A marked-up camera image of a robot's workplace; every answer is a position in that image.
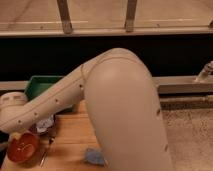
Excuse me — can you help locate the white towel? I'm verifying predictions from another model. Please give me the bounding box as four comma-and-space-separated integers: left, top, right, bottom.
36, 116, 54, 134

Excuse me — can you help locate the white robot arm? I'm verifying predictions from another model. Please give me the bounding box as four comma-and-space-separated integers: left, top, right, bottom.
0, 48, 174, 171

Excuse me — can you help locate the green plastic tray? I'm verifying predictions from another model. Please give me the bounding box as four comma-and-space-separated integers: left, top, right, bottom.
24, 75, 62, 100

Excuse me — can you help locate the blue sponge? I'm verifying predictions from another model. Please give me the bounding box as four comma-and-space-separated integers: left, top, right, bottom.
84, 148, 105, 166

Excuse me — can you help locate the metal spoon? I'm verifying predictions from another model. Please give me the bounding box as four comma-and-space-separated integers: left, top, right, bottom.
39, 137, 54, 167

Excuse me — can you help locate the purple bowl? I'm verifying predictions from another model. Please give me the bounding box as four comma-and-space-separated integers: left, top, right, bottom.
29, 115, 56, 135

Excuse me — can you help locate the orange bowl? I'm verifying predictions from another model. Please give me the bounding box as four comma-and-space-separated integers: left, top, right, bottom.
7, 132, 39, 164

